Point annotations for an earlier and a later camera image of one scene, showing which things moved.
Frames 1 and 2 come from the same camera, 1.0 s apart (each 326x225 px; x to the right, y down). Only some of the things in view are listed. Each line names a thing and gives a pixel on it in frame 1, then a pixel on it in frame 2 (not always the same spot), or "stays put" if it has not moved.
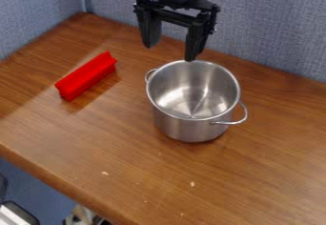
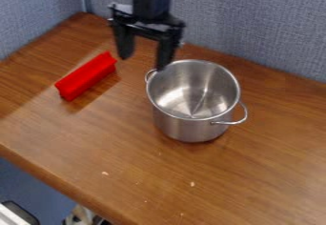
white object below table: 81,215 stays put
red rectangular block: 86,76 stays put
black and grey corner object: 14,214 stays put
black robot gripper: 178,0 -> 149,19
